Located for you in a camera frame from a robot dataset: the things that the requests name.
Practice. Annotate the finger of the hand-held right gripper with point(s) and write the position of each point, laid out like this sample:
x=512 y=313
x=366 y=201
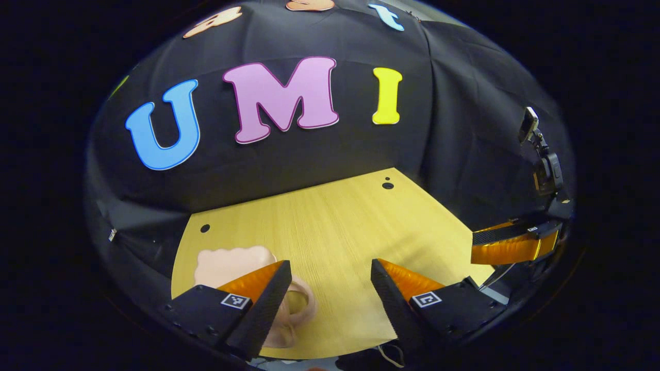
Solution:
x=505 y=234

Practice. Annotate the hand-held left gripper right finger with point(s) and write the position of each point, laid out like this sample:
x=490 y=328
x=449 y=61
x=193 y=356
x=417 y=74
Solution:
x=392 y=309

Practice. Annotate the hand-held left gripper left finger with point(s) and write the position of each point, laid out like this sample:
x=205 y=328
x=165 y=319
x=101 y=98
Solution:
x=268 y=309

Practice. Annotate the black backdrop cloth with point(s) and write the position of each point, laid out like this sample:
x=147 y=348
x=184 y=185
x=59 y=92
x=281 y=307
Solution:
x=309 y=165

